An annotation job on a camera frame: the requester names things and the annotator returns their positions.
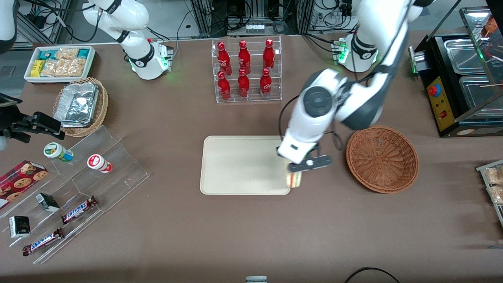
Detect snickers bar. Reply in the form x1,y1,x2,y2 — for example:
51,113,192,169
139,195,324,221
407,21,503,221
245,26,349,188
22,227,65,257
61,195,98,225

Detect light wicker basket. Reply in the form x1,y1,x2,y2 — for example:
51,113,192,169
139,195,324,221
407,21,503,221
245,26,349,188
53,77,109,138

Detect clear acrylic bottle rack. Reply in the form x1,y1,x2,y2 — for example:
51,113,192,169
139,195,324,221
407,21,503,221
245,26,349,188
211,35,283,104

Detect cream rectangular tray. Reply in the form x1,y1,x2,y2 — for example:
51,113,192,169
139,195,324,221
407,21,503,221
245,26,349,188
200,136,291,196

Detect red cookie box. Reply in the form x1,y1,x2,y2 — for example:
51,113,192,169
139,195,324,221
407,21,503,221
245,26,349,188
0,160,49,210

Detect aluminium frame rack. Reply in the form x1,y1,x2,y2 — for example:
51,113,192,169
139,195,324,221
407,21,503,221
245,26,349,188
191,0,315,37

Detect green label yogurt bottle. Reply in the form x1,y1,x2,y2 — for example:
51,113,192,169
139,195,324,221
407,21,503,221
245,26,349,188
43,142,74,163

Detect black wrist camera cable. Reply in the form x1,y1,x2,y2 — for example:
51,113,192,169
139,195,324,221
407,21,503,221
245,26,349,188
278,94,343,152

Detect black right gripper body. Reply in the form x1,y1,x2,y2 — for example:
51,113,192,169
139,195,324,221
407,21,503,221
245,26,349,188
0,105,37,143

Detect black table cable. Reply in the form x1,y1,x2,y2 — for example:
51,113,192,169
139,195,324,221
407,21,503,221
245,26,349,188
344,267,401,283

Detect clear acrylic stepped display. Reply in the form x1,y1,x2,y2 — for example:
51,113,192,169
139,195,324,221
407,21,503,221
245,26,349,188
0,125,150,265

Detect small black box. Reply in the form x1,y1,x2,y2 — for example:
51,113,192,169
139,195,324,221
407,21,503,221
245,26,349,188
9,215,31,239
35,193,61,213

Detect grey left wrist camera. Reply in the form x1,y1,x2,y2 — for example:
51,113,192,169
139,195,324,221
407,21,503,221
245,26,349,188
288,155,333,173

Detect white snack bin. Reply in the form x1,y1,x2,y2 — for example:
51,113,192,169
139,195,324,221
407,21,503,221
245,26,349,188
24,46,96,84

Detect steel warmer pan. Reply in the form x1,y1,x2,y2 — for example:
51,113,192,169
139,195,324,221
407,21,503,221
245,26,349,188
444,38,486,75
459,75,503,111

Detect round brown wicker basket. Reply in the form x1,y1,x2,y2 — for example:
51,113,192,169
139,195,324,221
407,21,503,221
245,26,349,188
346,125,419,194

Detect red cola bottle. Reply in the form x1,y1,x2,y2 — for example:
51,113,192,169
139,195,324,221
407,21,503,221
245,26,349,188
260,68,272,99
217,41,232,76
238,40,251,75
238,69,250,99
263,39,275,72
218,71,231,101

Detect black food warmer cabinet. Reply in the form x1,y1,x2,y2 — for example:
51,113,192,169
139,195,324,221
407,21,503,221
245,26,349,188
409,6,503,138

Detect clear pastry bag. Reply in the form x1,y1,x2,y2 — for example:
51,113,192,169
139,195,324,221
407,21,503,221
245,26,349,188
484,166,503,185
487,185,503,205

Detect red label yogurt bottle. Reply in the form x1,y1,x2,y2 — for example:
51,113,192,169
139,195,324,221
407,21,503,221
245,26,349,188
87,154,113,174

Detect clear cracker bag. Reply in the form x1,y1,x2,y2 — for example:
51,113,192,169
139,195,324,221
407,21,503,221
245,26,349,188
40,60,65,77
63,58,86,77
55,48,80,61

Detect metal snack tray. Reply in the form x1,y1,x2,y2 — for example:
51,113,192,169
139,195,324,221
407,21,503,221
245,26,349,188
476,159,503,228

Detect triangular sandwich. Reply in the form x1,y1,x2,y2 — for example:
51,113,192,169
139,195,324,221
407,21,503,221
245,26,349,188
286,172,303,189

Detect aluminium foil containers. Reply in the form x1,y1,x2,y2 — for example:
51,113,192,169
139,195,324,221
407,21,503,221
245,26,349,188
54,82,99,128

